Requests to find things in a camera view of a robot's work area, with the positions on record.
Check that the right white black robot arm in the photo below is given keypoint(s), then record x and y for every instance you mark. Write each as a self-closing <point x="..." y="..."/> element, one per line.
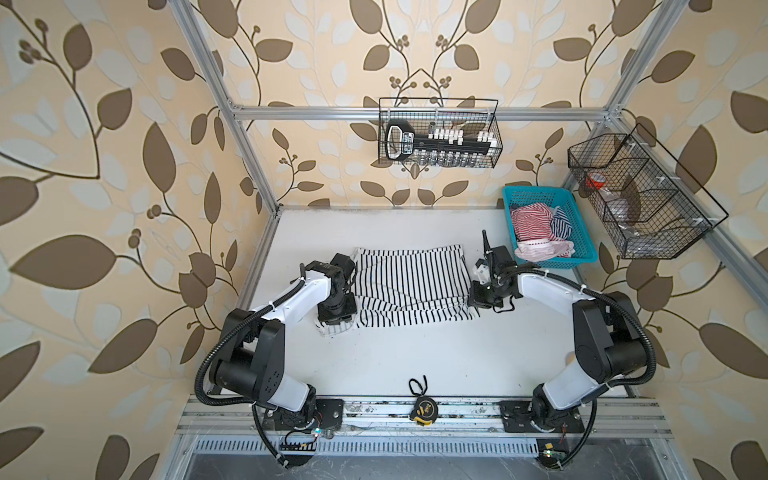
<point x="611" y="347"/>

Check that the yellow black tape measure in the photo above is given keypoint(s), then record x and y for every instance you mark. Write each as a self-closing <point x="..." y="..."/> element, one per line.
<point x="425" y="410"/>

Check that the red capped plastic bottle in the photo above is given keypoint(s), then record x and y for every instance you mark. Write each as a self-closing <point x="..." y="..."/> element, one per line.
<point x="612" y="205"/>

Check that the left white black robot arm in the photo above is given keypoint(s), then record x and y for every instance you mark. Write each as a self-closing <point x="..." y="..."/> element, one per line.
<point x="247" y="365"/>

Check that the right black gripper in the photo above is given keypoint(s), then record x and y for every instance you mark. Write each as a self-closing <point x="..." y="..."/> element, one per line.
<point x="475" y="298"/>

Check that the right black wire basket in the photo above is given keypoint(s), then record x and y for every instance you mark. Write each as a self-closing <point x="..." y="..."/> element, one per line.
<point x="670" y="208"/>

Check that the black wire basket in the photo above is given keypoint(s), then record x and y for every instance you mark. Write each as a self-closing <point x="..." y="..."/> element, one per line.
<point x="471" y="115"/>
<point x="670" y="208"/>

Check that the navy striped tank top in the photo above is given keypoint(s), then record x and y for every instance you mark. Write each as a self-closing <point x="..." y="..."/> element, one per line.
<point x="560" y="225"/>

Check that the red white striped tank top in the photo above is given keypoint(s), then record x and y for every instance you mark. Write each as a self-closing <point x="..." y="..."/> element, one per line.
<point x="531" y="222"/>

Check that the black white striped tank top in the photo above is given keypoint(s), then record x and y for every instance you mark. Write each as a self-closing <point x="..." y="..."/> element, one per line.
<point x="402" y="288"/>

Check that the black white tool set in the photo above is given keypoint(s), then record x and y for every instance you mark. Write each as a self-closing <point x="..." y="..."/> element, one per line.
<point x="399" y="141"/>

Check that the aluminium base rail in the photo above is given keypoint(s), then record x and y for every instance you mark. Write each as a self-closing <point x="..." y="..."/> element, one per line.
<point x="454" y="416"/>

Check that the back black wire basket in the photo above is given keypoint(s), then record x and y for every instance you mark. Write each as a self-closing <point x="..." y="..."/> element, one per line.
<point x="471" y="115"/>

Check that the pink white tank top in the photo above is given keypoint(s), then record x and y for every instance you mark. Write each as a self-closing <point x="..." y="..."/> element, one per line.
<point x="541" y="250"/>

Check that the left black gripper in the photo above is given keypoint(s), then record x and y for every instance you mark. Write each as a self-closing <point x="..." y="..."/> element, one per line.
<point x="352" y="309"/>

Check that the teal plastic basket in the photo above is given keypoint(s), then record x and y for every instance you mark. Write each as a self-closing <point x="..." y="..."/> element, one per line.
<point x="517" y="196"/>

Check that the right circuit board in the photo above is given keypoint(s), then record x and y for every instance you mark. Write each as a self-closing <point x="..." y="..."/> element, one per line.
<point x="549" y="456"/>

